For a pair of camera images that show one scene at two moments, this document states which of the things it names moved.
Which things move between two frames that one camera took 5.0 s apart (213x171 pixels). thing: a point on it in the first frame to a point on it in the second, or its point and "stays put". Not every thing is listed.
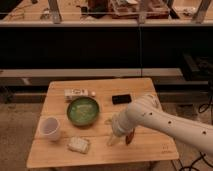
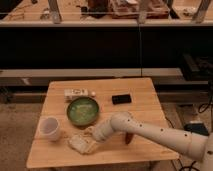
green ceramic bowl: x=83 y=111 stays put
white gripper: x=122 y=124 to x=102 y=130
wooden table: x=75 y=121 stays put
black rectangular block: x=121 y=99 stays put
